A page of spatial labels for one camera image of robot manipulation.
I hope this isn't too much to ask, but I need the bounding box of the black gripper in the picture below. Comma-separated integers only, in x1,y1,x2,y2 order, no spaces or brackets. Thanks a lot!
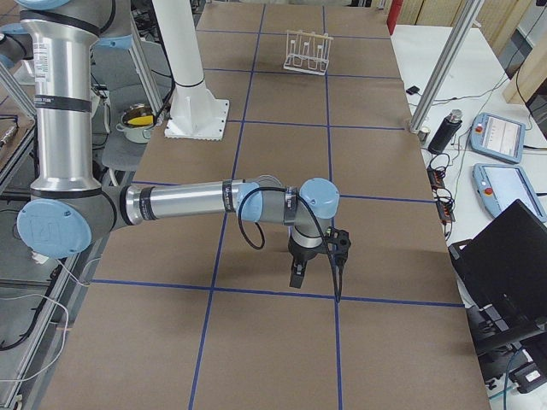
288,238,325,287

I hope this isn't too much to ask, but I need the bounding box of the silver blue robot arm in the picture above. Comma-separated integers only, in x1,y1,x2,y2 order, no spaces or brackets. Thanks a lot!
1,23,33,69
17,1,350,290

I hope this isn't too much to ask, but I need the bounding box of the black orange usb hub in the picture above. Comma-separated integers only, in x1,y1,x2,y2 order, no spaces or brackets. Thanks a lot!
427,168,445,190

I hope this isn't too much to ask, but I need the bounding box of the black laptop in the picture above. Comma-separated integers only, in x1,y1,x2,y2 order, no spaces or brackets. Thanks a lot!
449,200,546,355

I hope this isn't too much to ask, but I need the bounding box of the black water bottle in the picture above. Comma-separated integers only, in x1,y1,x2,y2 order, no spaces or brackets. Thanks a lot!
427,109,462,155

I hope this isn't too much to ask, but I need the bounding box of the small black puck device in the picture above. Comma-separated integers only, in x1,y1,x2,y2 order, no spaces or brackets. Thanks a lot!
406,85,420,95

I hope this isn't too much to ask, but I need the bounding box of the lower blue teach pendant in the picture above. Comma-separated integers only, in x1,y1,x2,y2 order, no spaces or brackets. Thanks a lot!
473,163,546,222

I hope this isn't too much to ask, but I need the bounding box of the blue teach pendant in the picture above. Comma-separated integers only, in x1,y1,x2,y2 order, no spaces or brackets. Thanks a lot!
469,112,526,164
473,163,546,222

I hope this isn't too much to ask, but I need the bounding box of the white enamel pot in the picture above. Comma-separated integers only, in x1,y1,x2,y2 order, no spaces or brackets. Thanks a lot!
115,103,155,144

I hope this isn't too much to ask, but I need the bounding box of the upper blue teach pendant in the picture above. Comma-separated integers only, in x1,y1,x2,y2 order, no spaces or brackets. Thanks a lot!
469,112,526,164

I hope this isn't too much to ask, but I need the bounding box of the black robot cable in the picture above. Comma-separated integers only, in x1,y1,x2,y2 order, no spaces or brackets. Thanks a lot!
237,185,348,303

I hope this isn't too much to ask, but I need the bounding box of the white pedestal column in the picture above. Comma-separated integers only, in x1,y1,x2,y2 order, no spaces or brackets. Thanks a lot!
153,0,229,141

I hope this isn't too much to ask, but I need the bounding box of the aluminium frame post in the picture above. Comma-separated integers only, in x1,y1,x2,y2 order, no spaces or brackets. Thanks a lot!
409,0,485,133

